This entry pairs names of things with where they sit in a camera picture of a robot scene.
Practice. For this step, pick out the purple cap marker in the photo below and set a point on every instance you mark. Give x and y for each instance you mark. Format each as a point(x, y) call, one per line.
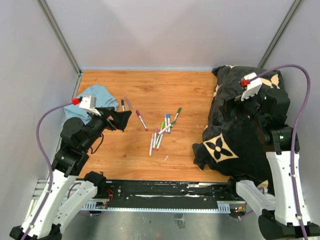
point(141, 119)

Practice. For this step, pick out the black floral pillow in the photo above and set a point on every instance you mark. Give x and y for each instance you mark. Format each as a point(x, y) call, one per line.
point(232, 142)

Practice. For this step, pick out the beige cap marker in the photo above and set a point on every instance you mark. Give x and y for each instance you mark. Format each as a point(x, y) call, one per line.
point(151, 144)

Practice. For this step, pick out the dark green rainbow marker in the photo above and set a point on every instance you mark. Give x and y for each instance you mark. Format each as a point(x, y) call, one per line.
point(176, 116)

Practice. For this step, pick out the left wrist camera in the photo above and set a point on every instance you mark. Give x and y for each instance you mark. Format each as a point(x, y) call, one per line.
point(87, 102)

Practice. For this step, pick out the light blue cloth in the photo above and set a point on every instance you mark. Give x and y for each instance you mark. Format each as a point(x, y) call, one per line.
point(103, 99)

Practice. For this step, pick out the pink cap marker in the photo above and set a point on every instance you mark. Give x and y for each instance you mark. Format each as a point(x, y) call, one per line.
point(155, 138)

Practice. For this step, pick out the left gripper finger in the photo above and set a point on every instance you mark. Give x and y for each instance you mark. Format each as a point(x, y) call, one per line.
point(122, 120)
point(108, 112)

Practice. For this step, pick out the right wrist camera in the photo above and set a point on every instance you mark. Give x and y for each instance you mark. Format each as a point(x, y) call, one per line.
point(251, 88)

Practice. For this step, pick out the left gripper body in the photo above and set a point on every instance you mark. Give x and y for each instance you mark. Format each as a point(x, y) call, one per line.
point(99, 123)

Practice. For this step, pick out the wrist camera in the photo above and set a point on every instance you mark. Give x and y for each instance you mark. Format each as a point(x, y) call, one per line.
point(251, 88)
point(87, 102)

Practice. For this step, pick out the dark blue marker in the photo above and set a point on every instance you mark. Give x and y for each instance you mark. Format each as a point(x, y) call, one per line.
point(123, 105)

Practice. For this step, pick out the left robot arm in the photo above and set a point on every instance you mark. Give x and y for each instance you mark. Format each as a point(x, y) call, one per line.
point(52, 214)

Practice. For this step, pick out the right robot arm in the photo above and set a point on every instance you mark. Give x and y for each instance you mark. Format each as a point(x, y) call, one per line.
point(285, 217)

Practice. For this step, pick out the grey clear pen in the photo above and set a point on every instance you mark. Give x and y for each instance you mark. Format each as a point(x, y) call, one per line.
point(128, 102)

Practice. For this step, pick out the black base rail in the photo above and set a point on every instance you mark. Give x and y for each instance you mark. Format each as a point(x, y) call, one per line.
point(164, 197)

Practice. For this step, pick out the sky blue cap marker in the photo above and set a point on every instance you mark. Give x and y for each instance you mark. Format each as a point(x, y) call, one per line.
point(168, 121)

